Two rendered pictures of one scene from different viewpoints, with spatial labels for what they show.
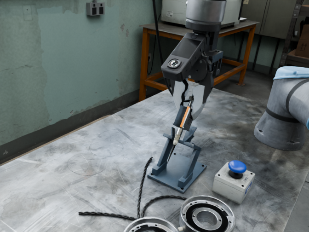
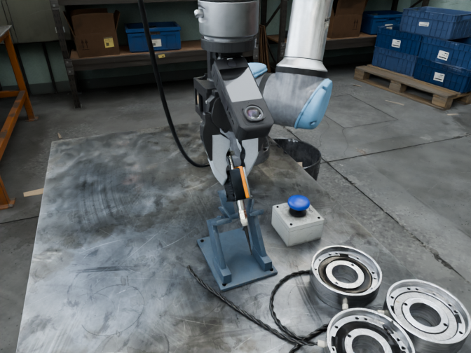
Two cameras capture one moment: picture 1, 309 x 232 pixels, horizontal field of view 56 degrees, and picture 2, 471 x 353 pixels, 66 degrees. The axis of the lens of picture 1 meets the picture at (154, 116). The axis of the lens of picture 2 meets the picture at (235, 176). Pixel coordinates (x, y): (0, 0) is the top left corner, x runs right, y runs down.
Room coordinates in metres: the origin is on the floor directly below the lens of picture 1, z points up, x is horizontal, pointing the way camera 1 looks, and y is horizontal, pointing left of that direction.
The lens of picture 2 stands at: (0.32, 0.31, 1.25)
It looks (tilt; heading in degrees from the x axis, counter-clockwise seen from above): 31 degrees down; 306
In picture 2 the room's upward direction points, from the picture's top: straight up
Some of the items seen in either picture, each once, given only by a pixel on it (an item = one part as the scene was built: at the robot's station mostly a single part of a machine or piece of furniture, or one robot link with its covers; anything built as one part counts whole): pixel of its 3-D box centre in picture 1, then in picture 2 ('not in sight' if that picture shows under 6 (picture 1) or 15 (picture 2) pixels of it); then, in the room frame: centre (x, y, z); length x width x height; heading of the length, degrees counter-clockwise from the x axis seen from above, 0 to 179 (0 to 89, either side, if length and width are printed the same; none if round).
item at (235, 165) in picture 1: (235, 172); (298, 210); (0.55, -0.20, 0.85); 0.04 x 0.04 x 0.05
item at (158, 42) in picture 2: not in sight; (153, 36); (3.29, -2.32, 0.56); 0.52 x 0.38 x 0.22; 53
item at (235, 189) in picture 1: (234, 180); (295, 219); (0.55, -0.20, 0.82); 0.08 x 0.07 x 0.05; 146
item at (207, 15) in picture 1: (203, 10); (226, 19); (0.62, -0.08, 1.18); 0.08 x 0.08 x 0.05
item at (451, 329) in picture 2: not in sight; (422, 319); (0.30, -0.11, 0.82); 0.08 x 0.08 x 0.02
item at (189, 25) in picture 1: (200, 50); (226, 81); (0.62, -0.09, 1.10); 0.09 x 0.08 x 0.12; 149
